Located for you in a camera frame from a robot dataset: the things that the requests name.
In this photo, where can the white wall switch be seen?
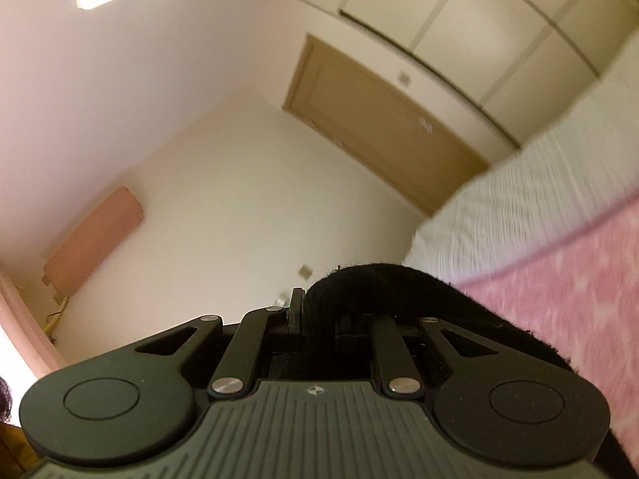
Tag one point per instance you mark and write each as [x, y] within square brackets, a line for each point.
[403, 78]

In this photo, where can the pink fleece blanket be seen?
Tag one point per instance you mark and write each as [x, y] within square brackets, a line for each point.
[564, 279]

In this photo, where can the white pillow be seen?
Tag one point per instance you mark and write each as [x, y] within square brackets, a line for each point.
[524, 194]

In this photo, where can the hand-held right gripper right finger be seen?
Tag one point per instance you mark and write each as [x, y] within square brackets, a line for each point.
[387, 354]

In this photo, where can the cream built-in wardrobe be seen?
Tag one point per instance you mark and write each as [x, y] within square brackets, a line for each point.
[479, 25]

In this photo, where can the light brown wooden door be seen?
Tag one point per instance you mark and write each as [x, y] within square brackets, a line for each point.
[369, 124]

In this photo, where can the white wall outlet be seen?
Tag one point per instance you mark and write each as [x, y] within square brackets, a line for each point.
[305, 271]
[279, 302]

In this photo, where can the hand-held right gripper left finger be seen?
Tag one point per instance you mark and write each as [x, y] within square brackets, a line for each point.
[297, 312]

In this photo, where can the black cloth garment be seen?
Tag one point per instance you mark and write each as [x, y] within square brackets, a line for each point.
[379, 284]

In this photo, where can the covered wall air conditioner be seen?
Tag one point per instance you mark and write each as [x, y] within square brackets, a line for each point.
[95, 239]

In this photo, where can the dark hair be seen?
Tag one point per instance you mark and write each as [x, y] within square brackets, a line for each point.
[4, 399]

